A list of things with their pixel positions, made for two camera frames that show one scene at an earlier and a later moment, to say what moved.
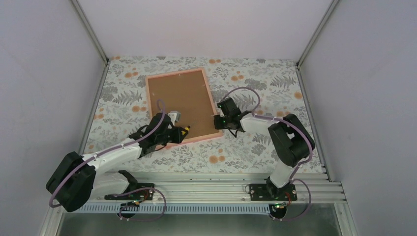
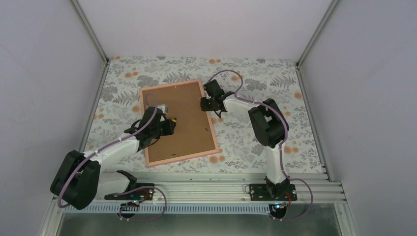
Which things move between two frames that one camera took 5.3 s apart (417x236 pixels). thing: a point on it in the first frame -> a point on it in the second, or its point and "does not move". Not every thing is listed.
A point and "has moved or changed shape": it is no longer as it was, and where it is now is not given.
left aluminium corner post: x=87 y=25 does not move
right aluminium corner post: x=333 y=4 does not move
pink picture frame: x=186 y=93 has moved or changed shape
